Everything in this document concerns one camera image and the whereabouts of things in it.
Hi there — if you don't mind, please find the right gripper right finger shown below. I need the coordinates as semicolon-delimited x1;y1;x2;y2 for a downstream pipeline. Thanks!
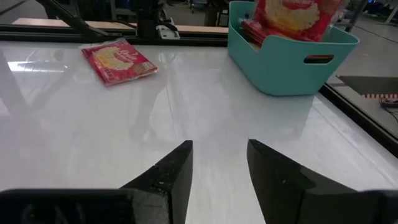
247;139;359;224

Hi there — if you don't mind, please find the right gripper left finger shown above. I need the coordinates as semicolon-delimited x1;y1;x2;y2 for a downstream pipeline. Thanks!
119;139;194;224

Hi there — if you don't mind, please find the teal plastic basket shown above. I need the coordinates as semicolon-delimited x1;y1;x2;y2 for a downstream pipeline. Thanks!
227;0;361;96

